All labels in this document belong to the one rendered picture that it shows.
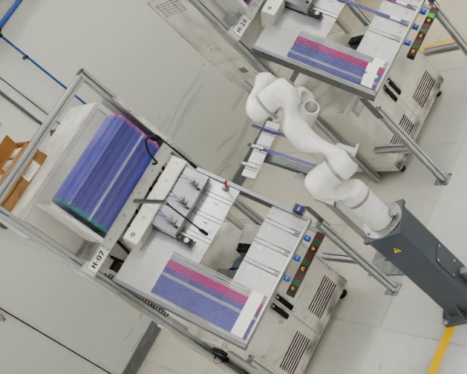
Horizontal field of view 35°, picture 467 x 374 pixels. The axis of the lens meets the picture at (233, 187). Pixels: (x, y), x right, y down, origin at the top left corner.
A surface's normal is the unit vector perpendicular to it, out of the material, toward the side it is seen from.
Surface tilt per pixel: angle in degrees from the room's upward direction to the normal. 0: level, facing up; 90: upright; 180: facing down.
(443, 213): 0
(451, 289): 90
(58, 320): 90
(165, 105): 90
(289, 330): 90
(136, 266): 44
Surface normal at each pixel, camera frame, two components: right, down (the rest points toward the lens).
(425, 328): -0.68, -0.57
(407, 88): 0.57, 0.00
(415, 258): -0.22, 0.77
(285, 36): -0.08, -0.40
